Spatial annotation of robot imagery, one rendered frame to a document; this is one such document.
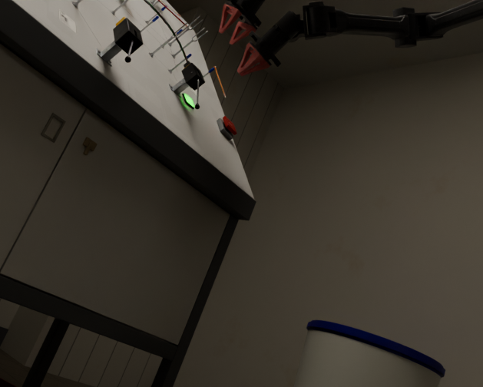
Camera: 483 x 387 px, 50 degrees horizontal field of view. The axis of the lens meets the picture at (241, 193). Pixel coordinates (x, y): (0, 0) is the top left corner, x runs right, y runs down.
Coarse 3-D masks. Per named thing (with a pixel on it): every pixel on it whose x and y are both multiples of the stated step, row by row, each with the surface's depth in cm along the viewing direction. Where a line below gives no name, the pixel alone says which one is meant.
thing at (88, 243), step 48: (96, 144) 118; (48, 192) 111; (96, 192) 119; (144, 192) 130; (192, 192) 142; (48, 240) 111; (96, 240) 120; (144, 240) 131; (192, 240) 143; (48, 288) 112; (96, 288) 121; (144, 288) 132; (192, 288) 144
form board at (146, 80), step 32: (32, 0) 106; (64, 0) 121; (96, 0) 140; (128, 0) 166; (64, 32) 110; (96, 32) 126; (160, 32) 176; (192, 32) 219; (96, 64) 115; (128, 64) 132; (160, 64) 155; (128, 96) 120; (160, 96) 139; (192, 96) 164; (192, 128) 146; (224, 160) 153
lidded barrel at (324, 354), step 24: (312, 336) 215; (336, 336) 203; (360, 336) 197; (312, 360) 208; (336, 360) 199; (360, 360) 195; (384, 360) 193; (408, 360) 194; (432, 360) 199; (312, 384) 202; (336, 384) 195; (360, 384) 192; (384, 384) 191; (408, 384) 193; (432, 384) 200
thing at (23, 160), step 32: (0, 64) 101; (0, 96) 102; (32, 96) 107; (64, 96) 112; (0, 128) 102; (32, 128) 107; (64, 128) 112; (0, 160) 103; (32, 160) 108; (0, 192) 103; (32, 192) 108; (0, 224) 104; (0, 256) 104
